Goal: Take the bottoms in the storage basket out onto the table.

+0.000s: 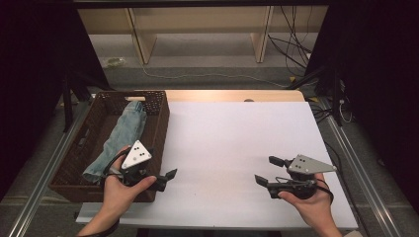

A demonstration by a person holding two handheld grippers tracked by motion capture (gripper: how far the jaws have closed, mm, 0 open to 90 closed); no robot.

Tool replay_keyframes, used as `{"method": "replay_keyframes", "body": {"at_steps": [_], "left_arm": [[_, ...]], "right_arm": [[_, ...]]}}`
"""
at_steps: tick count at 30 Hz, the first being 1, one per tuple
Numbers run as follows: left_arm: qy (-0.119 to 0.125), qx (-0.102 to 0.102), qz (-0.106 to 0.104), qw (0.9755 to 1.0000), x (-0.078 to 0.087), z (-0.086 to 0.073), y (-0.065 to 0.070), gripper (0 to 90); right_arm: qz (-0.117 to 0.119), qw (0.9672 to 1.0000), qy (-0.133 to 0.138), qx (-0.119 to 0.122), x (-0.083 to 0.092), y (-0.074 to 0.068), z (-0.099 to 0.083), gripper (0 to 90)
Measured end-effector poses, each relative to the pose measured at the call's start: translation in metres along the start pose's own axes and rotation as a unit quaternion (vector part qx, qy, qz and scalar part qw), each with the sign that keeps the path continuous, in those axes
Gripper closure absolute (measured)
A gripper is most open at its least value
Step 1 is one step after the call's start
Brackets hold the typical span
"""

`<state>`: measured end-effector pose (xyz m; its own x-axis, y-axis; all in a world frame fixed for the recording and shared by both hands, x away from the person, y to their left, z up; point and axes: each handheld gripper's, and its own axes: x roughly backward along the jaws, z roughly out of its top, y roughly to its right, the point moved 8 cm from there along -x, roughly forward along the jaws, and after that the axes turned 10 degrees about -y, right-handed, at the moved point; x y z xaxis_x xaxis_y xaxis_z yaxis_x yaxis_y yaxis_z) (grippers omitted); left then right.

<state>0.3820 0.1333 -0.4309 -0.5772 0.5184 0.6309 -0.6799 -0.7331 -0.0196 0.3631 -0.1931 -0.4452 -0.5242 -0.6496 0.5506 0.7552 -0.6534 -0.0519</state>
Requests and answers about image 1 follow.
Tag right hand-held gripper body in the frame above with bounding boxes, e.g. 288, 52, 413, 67
267, 154, 338, 200

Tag light blue jeans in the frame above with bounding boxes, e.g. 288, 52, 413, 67
82, 101, 147, 185

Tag brown woven basket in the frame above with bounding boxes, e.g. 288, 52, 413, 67
48, 90, 171, 203

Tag person's right hand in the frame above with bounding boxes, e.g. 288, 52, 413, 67
278, 173, 338, 229

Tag person's left hand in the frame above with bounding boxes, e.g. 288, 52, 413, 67
98, 145, 158, 220

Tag black metal stand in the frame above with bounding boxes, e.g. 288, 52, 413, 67
60, 63, 112, 133
286, 63, 347, 127

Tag crumpled clear plastic scrap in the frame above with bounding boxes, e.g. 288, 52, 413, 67
104, 56, 127, 68

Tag beige wooden shelf unit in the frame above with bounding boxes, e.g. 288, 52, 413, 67
77, 5, 329, 65

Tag aluminium rail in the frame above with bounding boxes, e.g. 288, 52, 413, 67
7, 98, 97, 237
316, 98, 403, 237

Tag white floor cable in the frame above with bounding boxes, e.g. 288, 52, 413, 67
140, 64, 292, 89

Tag bundle of black cables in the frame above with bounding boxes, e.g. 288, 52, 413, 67
267, 5, 313, 77

